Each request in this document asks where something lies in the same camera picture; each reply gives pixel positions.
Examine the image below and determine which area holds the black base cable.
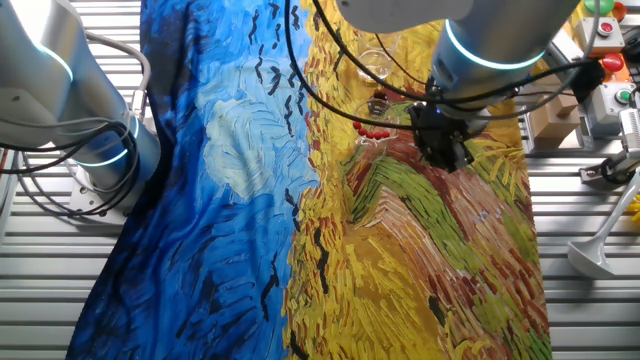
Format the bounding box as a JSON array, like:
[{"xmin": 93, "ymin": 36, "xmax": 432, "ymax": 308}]
[{"xmin": 0, "ymin": 117, "xmax": 142, "ymax": 220}]

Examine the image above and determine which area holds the small wooden block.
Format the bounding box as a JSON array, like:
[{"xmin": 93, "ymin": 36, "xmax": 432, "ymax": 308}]
[{"xmin": 549, "ymin": 89, "xmax": 581, "ymax": 117}]

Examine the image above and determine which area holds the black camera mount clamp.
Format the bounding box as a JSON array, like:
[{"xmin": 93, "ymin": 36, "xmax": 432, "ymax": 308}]
[{"xmin": 578, "ymin": 148, "xmax": 640, "ymax": 187}]

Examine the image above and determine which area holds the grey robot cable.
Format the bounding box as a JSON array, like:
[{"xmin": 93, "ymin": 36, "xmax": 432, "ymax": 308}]
[{"xmin": 83, "ymin": 30, "xmax": 153, "ymax": 124}]

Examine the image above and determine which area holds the small cardboard box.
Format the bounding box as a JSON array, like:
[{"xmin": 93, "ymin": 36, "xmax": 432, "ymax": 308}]
[{"xmin": 528, "ymin": 92, "xmax": 581, "ymax": 142}]

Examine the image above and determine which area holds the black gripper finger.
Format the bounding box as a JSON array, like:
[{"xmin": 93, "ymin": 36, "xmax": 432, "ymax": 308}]
[
  {"xmin": 439, "ymin": 147, "xmax": 475, "ymax": 175},
  {"xmin": 413, "ymin": 138, "xmax": 441, "ymax": 169}
]

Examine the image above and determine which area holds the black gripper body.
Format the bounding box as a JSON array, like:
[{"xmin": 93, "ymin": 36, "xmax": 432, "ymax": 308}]
[{"xmin": 407, "ymin": 99, "xmax": 479, "ymax": 152}]

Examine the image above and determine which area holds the painted wheatfield print cloth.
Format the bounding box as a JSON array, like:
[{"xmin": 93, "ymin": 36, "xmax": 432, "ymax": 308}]
[{"xmin": 64, "ymin": 0, "xmax": 554, "ymax": 360}]

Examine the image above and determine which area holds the silver depth camera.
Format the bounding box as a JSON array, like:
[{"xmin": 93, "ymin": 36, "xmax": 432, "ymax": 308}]
[{"xmin": 618, "ymin": 107, "xmax": 640, "ymax": 154}]

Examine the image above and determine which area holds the silver bracket with black connector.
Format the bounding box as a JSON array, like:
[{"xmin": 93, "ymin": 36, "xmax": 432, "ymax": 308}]
[{"xmin": 544, "ymin": 27, "xmax": 608, "ymax": 105}]

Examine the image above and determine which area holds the clear dropper beaker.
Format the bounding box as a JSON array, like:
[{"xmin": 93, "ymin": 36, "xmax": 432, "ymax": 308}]
[{"xmin": 350, "ymin": 96, "xmax": 401, "ymax": 162}]

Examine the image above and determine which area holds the clear beaker with liquid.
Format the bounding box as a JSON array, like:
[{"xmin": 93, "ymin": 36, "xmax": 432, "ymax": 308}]
[{"xmin": 355, "ymin": 29, "xmax": 403, "ymax": 84}]

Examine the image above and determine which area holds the grey box green button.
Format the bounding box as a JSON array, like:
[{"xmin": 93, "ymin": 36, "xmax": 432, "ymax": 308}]
[{"xmin": 583, "ymin": 82, "xmax": 637, "ymax": 125}]

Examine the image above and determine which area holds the yellow box green button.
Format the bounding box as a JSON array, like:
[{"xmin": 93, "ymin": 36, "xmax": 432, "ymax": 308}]
[{"xmin": 579, "ymin": 0, "xmax": 617, "ymax": 21}]

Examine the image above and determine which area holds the grey box red button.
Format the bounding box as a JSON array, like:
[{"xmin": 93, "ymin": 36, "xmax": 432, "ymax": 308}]
[{"xmin": 573, "ymin": 17, "xmax": 627, "ymax": 56}]

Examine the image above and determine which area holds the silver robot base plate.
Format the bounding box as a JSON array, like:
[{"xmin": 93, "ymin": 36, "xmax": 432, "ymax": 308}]
[{"xmin": 66, "ymin": 164, "xmax": 132, "ymax": 227}]

